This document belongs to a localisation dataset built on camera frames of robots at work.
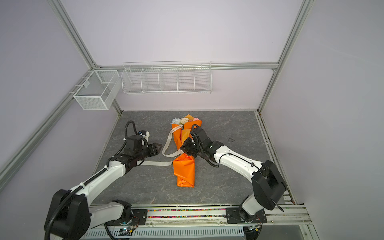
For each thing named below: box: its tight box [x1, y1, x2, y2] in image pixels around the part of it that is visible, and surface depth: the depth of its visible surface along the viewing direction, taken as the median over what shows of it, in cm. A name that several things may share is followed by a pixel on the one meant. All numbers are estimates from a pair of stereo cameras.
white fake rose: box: [170, 118, 181, 125], surface depth 110 cm
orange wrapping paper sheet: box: [172, 114, 202, 188], surface depth 86 cm
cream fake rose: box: [180, 117, 189, 125], surface depth 111 cm
